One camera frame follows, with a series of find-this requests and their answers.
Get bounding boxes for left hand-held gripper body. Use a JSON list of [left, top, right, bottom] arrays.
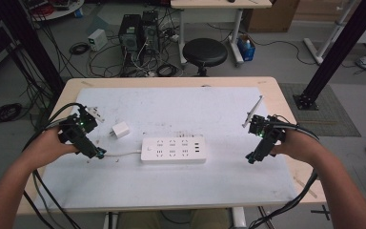
[[57, 104, 107, 159]]

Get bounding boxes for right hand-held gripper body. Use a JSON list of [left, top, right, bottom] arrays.
[[241, 94, 288, 162]]

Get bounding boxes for white charger plug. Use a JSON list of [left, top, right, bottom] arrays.
[[109, 120, 132, 139]]

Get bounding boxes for white power strip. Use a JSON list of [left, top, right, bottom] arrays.
[[140, 135, 208, 165]]

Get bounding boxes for person's left hand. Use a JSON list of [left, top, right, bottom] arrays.
[[25, 126, 79, 164]]

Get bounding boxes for person's right hand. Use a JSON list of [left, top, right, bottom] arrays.
[[270, 128, 316, 164]]

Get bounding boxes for light wooden table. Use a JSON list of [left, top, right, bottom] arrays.
[[16, 75, 328, 216]]

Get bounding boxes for white table leg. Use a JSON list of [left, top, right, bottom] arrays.
[[231, 206, 248, 229]]

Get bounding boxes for grey floor mat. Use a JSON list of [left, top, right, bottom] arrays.
[[278, 82, 362, 138]]

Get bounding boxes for white table mat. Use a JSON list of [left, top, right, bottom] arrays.
[[32, 86, 299, 213]]

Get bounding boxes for white power supply box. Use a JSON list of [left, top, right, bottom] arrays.
[[87, 28, 109, 52]]

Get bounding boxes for black round stool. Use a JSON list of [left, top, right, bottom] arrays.
[[182, 37, 229, 77]]

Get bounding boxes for black computer tower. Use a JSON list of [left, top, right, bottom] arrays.
[[117, 13, 145, 66], [141, 10, 161, 55]]

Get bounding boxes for white metal stand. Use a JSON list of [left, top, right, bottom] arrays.
[[302, 0, 365, 66]]

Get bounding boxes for brown cardboard box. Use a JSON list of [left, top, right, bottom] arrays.
[[244, 0, 301, 33]]

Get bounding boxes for round white table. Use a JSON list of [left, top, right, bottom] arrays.
[[23, 0, 86, 22]]

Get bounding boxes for white-legged wooden desk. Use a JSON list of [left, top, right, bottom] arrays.
[[170, 0, 273, 67]]

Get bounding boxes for white power strip cable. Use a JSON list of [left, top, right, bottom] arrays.
[[104, 150, 143, 158]]

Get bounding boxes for right gripper black cable bundle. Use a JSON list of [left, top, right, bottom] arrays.
[[248, 114, 320, 229]]

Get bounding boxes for gripper black cable bundle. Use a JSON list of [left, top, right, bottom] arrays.
[[21, 102, 85, 229], [248, 114, 320, 229]]

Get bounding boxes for left gripper black cable bundle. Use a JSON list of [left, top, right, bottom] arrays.
[[21, 102, 85, 229]]

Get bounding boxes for coiled black cable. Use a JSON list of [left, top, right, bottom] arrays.
[[155, 63, 178, 78], [0, 102, 24, 125], [68, 41, 91, 56]]

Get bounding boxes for black metal post with foot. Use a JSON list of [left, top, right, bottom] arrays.
[[293, 0, 366, 112]]

